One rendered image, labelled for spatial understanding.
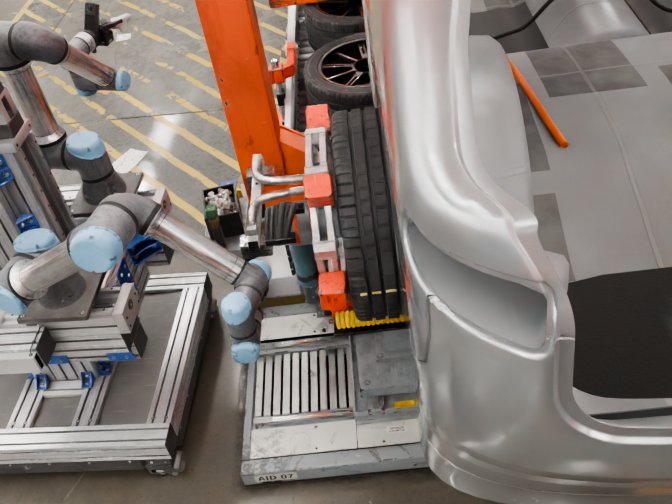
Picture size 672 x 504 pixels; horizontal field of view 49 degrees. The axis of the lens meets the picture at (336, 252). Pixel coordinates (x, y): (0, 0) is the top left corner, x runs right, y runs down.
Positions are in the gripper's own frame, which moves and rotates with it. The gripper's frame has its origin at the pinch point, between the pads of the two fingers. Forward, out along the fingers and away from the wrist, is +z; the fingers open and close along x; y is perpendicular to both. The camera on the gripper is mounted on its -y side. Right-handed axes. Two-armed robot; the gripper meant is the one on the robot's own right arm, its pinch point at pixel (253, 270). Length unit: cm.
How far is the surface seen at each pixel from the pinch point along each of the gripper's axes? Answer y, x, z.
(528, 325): 57, -62, -82
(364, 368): -60, -28, 6
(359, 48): -35, -40, 198
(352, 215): 23.2, -32.4, -7.9
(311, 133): 29.2, -22.4, 25.3
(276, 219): 19.3, -10.7, -0.9
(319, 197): 29.4, -24.3, -6.3
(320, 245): 14.5, -22.4, -8.7
